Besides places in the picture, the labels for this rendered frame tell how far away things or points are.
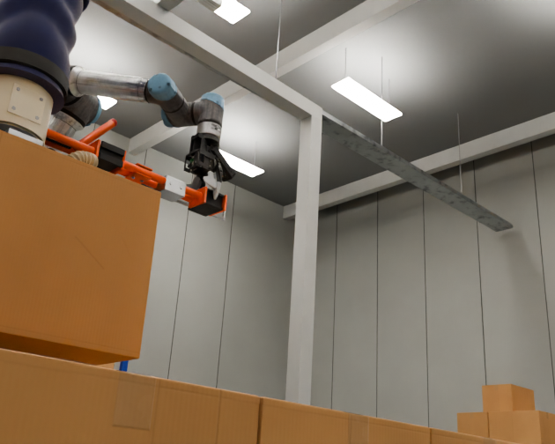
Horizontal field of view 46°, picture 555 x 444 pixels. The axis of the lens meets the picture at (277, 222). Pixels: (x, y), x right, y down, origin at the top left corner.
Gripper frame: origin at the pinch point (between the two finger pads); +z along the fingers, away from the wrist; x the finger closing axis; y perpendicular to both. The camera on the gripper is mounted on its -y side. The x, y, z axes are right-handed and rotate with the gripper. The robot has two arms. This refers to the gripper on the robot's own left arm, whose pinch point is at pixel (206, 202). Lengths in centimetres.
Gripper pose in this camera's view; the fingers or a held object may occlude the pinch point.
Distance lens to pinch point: 195.2
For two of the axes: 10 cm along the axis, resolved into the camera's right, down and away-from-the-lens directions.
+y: -7.1, -3.1, -6.3
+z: -0.7, 9.2, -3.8
